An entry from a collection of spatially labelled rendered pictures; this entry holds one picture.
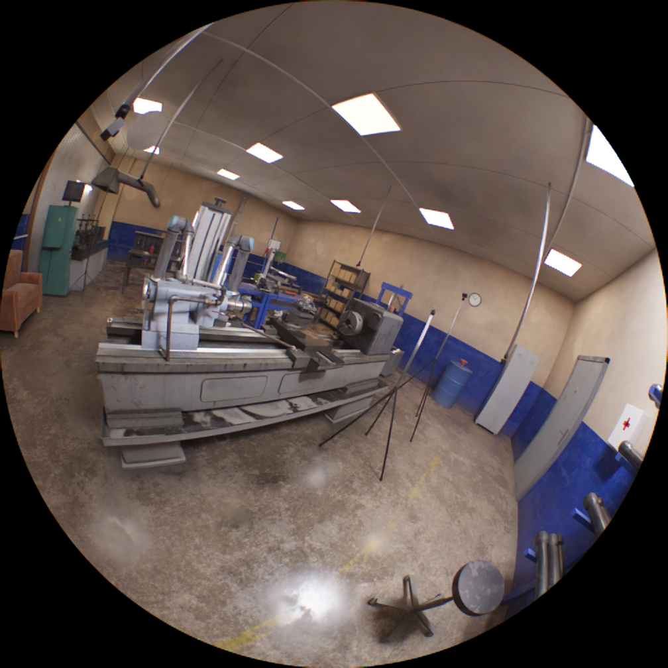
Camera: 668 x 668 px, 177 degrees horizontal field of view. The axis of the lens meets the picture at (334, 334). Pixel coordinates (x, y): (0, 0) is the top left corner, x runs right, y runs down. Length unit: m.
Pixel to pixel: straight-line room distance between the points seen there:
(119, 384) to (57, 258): 3.70
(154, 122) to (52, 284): 3.04
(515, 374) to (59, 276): 8.46
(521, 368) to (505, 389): 0.54
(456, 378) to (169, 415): 4.48
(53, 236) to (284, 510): 4.71
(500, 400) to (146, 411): 5.13
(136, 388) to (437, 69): 2.90
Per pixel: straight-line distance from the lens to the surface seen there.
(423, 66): 2.22
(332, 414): 2.49
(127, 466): 1.75
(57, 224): 4.51
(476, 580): 1.32
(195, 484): 1.67
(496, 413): 4.96
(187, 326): 1.28
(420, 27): 2.07
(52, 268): 4.81
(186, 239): 2.02
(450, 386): 4.66
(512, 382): 4.85
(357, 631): 1.64
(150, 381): 1.28
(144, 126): 4.17
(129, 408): 1.40
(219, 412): 1.57
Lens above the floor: 1.47
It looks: 14 degrees down
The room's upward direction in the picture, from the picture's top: 22 degrees clockwise
